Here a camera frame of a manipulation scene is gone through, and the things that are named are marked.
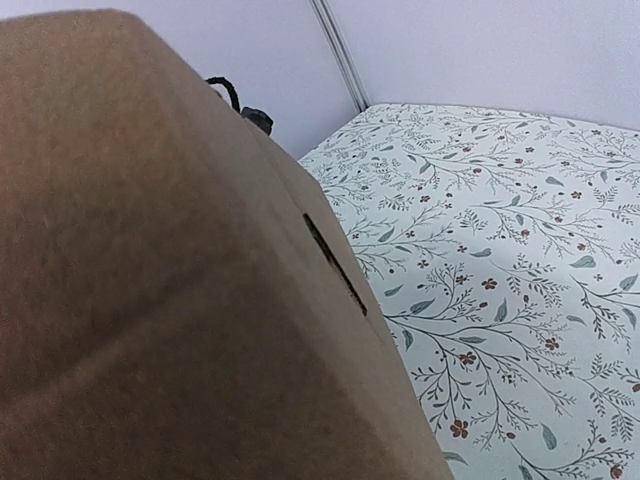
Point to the brown cardboard box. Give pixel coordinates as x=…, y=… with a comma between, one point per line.
x=178, y=300

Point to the floral patterned table mat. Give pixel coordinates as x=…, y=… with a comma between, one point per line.
x=503, y=249

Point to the left aluminium frame post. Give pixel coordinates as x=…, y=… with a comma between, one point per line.
x=339, y=48

